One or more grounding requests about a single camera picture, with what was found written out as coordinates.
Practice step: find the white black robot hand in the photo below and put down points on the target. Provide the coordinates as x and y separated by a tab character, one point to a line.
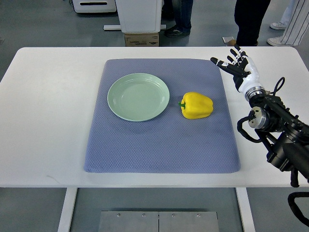
242	67

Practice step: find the yellow bell pepper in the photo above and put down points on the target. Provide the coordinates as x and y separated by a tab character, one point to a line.
195	105

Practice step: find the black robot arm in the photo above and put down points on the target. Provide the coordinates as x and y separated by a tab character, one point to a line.
285	137

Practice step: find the light green plate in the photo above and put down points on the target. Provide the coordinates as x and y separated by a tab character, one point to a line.
138	97

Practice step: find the grey metal floor plate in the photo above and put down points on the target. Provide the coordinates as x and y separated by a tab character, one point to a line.
153	221

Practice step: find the small grey floor hatch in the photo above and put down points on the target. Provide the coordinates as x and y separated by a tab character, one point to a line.
228	40

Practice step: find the person in black trousers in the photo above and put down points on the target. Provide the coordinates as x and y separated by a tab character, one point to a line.
248	16

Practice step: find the person in striped trousers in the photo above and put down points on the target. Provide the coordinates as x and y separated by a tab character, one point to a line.
294	22

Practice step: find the person in dark jeans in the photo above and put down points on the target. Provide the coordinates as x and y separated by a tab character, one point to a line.
180	11

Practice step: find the blue grey table mat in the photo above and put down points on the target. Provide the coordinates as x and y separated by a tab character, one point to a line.
169	143

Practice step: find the cardboard box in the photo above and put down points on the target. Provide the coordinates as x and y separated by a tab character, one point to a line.
142	39

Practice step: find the white right table leg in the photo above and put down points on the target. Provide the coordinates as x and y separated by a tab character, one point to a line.
245	210

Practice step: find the white table leg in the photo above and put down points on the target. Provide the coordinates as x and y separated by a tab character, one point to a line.
245	210
67	210

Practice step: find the white machine with slot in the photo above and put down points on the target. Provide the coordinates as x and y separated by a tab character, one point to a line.
94	6

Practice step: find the white left table leg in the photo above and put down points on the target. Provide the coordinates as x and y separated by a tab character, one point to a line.
67	210

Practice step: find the white pedestal cabinet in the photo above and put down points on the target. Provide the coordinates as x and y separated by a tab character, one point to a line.
138	16

